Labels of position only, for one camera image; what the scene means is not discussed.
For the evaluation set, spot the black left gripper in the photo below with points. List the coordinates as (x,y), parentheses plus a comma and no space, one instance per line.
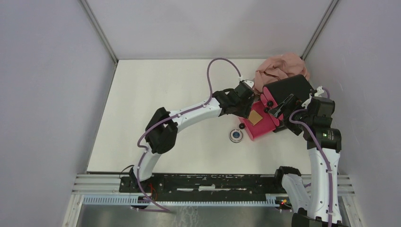
(245,112)

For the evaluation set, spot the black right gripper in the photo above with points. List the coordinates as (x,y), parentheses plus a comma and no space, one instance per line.
(293,103)

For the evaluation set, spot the square tan makeup sponge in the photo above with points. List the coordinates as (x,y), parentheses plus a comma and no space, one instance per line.
(254,117)

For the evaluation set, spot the pink top drawer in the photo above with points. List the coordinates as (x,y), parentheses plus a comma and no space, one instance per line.
(267,98)

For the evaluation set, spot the pink drawer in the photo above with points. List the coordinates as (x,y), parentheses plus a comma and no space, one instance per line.
(265,126)
(267,98)
(275,120)

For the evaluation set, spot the round clear powder jar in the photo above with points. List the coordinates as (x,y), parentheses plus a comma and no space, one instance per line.
(236,136)

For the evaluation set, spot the black drawer organizer case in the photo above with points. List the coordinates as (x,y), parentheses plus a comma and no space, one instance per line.
(297,85)

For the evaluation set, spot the pink bottom drawer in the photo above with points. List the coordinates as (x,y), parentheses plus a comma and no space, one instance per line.
(265,126)

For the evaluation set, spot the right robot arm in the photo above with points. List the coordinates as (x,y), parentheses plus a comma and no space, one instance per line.
(316,205)

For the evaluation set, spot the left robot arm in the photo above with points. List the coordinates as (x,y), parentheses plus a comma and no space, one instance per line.
(162,130)

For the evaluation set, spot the pink crumpled cloth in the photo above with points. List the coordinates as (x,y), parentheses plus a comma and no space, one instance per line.
(279,67)

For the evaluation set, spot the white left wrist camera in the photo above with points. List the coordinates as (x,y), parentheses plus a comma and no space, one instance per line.
(248,82)

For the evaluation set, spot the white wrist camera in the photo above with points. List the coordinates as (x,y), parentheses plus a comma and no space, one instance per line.
(248,82)
(319,91)

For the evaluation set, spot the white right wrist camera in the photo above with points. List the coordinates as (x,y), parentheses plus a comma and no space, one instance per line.
(319,91)

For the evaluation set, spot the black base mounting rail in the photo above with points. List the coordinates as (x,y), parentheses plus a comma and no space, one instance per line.
(210,188)

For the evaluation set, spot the aluminium frame rail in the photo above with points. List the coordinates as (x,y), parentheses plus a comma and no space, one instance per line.
(114,199)

